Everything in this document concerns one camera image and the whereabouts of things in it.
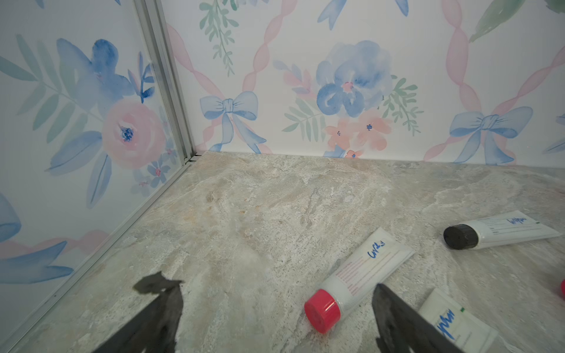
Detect white toothpaste tube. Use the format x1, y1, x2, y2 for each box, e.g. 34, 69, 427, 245
419, 288, 498, 353

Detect white tube pink cap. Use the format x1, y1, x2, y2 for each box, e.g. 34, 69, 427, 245
304, 227, 415, 334

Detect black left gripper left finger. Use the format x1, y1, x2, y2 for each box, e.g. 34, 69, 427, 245
95, 272, 184, 352

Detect aluminium corner post left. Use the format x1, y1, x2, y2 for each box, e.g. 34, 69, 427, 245
133, 0, 196, 163

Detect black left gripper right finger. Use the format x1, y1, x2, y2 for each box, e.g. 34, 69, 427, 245
372, 283, 461, 353

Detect white tube black cap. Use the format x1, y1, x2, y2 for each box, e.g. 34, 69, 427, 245
443, 210, 562, 250

